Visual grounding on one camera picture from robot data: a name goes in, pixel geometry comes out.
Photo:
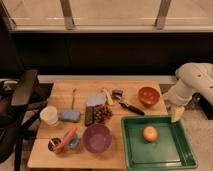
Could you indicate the orange carrot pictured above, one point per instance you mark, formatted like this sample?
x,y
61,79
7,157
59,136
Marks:
x,y
65,140

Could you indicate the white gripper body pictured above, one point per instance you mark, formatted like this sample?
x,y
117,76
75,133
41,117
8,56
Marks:
x,y
179,97

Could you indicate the small blue bowl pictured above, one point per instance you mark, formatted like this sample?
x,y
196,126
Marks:
x,y
73,142

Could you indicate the dark chocolate bar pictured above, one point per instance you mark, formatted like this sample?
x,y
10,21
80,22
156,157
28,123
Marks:
x,y
89,118

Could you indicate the purple bowl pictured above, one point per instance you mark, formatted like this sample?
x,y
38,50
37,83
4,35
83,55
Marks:
x,y
97,138

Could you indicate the silver fork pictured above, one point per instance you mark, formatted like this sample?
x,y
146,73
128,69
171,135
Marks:
x,y
73,98

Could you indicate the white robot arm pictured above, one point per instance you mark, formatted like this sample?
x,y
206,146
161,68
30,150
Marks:
x,y
192,78

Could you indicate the bunch of red grapes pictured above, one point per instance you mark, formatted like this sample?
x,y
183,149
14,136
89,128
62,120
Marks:
x,y
102,113

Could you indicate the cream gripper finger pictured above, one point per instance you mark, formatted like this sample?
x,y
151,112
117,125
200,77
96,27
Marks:
x,y
176,113

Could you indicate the small metal can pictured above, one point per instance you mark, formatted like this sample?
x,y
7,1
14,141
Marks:
x,y
53,143

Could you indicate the orange red bowl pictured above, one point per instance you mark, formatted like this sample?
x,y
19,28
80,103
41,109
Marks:
x,y
148,96

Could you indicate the blue sponge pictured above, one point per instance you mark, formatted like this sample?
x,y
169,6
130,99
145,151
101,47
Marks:
x,y
70,115

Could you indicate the light blue plate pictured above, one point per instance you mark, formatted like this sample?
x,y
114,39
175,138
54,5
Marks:
x,y
96,98

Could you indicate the black office chair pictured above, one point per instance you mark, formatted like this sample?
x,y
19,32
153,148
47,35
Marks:
x,y
19,109

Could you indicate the green plastic tray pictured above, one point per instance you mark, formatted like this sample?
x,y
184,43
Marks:
x,y
170,151

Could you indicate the apple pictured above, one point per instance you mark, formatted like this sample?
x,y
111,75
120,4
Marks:
x,y
150,133

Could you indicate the white cup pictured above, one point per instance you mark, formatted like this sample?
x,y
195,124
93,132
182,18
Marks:
x,y
49,115

